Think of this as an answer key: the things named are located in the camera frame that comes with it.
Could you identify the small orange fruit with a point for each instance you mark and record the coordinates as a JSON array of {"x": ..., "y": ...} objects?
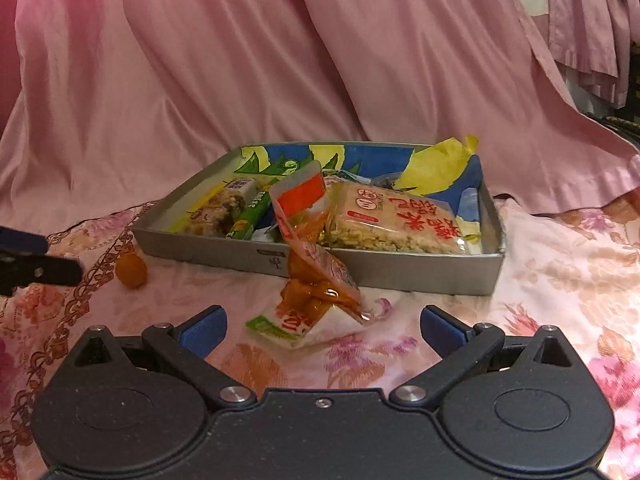
[{"x": 131, "y": 271}]

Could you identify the brown nut bar packet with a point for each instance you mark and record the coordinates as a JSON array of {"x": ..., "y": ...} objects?
[{"x": 210, "y": 215}]

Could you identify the clear rice cracker packet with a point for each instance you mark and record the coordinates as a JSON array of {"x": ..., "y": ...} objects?
[{"x": 395, "y": 225}]

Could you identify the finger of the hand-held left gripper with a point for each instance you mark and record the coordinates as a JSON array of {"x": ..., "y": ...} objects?
[
  {"x": 50, "y": 272},
  {"x": 22, "y": 241}
]

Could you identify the mauve curtain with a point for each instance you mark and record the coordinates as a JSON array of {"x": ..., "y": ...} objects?
[{"x": 590, "y": 20}]

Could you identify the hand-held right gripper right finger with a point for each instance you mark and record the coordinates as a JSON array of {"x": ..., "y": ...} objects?
[{"x": 440, "y": 332}]

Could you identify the orange red snack packet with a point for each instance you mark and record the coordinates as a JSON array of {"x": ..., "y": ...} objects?
[{"x": 310, "y": 270}]

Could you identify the green corn sausage packet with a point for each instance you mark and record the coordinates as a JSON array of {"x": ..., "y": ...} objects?
[{"x": 247, "y": 217}]

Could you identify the floral bed sheet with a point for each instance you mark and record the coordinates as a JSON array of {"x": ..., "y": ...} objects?
[{"x": 550, "y": 270}]

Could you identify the blue yellow printed paper lining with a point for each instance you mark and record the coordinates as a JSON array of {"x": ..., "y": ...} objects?
[{"x": 440, "y": 170}]

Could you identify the grey tray box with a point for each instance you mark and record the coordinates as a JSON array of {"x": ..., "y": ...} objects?
[{"x": 225, "y": 255}]

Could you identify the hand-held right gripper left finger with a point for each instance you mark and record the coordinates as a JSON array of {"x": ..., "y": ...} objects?
[{"x": 202, "y": 332}]

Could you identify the large pink curtain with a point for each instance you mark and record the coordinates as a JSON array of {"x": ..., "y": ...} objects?
[{"x": 200, "y": 60}]

